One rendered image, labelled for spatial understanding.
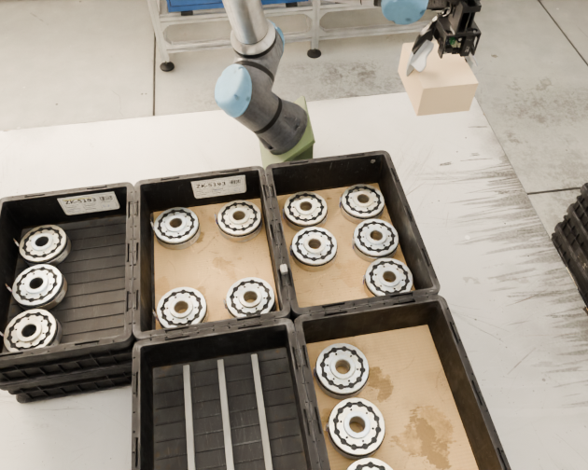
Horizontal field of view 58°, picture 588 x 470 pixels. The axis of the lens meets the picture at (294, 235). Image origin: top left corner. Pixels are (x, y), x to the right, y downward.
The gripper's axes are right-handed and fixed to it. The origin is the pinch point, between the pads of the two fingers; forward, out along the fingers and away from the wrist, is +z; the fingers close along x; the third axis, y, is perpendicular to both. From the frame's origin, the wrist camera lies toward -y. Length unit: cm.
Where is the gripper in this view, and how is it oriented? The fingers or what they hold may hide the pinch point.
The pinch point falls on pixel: (437, 70)
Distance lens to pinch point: 126.6
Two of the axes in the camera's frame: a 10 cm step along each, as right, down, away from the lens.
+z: 0.0, 5.8, 8.1
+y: 1.4, 8.1, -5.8
